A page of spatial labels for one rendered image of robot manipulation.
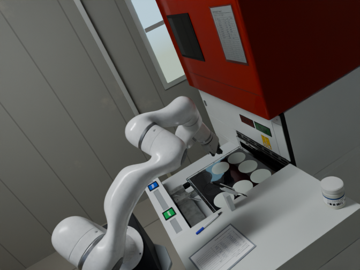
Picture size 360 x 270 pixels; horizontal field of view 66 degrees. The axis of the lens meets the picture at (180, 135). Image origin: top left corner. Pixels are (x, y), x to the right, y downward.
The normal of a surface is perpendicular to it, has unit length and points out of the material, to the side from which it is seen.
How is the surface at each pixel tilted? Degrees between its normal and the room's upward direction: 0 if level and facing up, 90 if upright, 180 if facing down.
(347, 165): 90
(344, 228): 90
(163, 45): 90
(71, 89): 90
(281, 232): 0
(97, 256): 36
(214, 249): 0
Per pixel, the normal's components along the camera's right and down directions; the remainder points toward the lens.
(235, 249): -0.37, -0.81
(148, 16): 0.33, 0.35
